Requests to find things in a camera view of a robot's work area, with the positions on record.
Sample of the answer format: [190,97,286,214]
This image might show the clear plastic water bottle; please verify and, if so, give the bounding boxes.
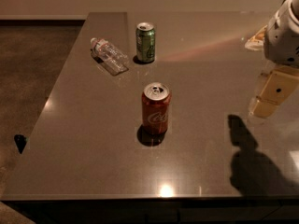
[91,38,129,76]

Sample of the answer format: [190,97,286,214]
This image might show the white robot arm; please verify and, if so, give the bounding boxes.
[245,0,299,119]

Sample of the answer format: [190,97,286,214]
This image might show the red coke can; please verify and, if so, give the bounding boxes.
[141,82,171,135]

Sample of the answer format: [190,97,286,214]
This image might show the green soda can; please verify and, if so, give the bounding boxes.
[135,22,155,63]

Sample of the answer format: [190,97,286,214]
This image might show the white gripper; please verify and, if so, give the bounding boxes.
[245,0,299,119]

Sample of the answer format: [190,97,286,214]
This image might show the small black floor object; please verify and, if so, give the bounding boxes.
[14,134,27,153]

